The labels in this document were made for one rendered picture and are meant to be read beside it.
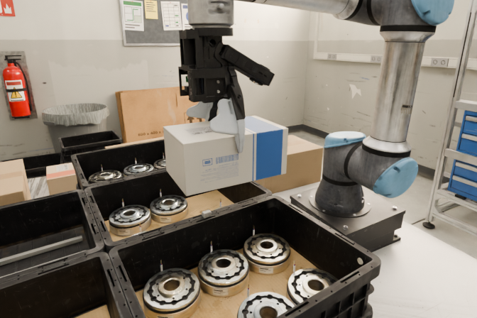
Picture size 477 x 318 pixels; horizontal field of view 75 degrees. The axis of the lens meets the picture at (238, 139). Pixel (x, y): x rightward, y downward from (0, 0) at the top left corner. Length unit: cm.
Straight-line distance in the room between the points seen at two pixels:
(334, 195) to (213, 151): 56
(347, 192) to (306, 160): 40
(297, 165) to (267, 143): 77
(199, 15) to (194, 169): 24
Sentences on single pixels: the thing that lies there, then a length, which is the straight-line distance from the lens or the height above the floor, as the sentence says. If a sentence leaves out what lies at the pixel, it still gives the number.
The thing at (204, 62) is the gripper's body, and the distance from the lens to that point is 53.
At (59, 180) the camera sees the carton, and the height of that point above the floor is 76.
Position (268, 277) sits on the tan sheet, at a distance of 70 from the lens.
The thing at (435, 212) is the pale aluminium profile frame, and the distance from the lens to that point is 268.
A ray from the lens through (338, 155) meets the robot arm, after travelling 94.
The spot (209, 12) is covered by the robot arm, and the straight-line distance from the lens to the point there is 51.
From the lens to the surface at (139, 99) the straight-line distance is 359.
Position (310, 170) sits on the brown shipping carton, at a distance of 138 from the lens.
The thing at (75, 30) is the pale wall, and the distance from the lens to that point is 365.
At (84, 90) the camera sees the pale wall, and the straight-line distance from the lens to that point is 368.
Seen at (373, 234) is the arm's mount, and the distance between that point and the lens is 102.
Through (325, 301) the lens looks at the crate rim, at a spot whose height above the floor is 92.
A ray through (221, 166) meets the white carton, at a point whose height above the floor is 109.
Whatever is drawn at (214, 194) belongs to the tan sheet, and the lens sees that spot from 101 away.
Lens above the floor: 129
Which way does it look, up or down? 17 degrees down
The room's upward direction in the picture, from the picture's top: straight up
